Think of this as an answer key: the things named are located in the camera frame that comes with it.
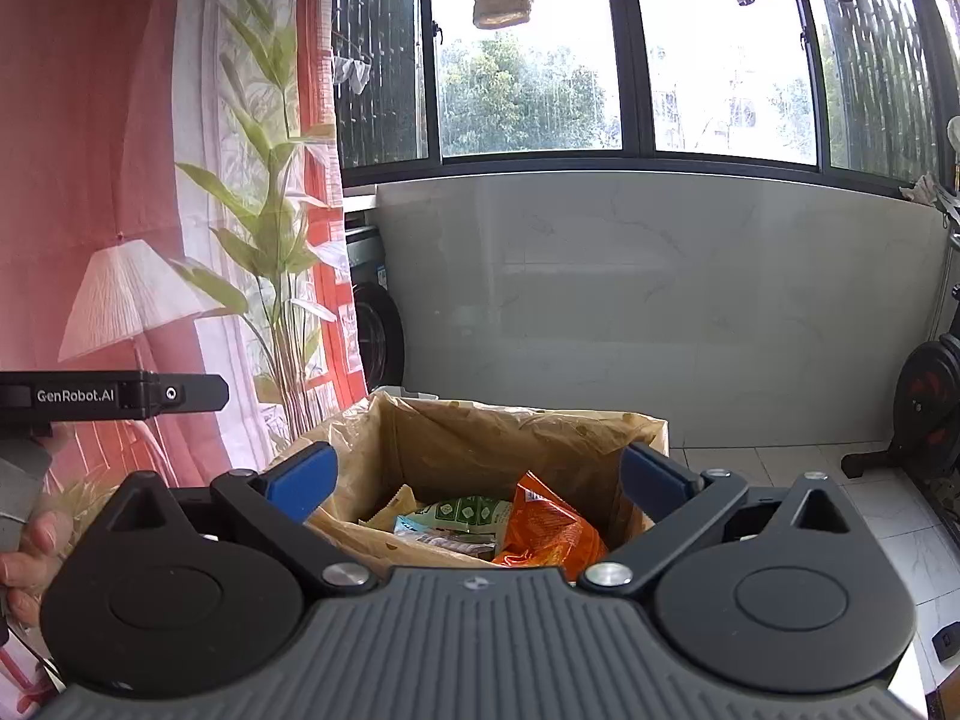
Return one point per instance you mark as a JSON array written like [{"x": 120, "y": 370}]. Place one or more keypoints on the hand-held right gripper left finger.
[{"x": 300, "y": 480}]

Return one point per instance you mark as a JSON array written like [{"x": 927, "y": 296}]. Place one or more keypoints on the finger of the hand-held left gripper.
[{"x": 191, "y": 392}]

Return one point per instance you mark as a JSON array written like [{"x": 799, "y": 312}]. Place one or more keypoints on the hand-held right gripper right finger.
[{"x": 656, "y": 476}]

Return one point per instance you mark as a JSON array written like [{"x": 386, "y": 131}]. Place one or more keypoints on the orange chip bag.
[{"x": 547, "y": 532}]

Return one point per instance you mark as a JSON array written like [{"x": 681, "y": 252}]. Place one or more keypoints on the small light green packet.
[{"x": 465, "y": 511}]

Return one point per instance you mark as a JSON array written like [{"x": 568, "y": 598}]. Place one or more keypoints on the brown cardboard box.
[{"x": 465, "y": 442}]

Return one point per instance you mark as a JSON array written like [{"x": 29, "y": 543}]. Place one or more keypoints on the person's left hand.
[{"x": 30, "y": 574}]

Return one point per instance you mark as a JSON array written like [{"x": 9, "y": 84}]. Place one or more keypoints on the grey washing machine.
[{"x": 379, "y": 330}]

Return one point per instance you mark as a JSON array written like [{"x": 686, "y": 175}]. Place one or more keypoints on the black exercise bike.
[{"x": 926, "y": 405}]

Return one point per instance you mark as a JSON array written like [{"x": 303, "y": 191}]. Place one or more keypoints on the small black box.
[{"x": 943, "y": 646}]

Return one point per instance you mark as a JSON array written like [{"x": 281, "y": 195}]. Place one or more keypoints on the white hanging cloth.
[{"x": 352, "y": 75}]

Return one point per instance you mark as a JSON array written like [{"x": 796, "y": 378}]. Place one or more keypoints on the crumpled beige cloth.
[{"x": 922, "y": 189}]

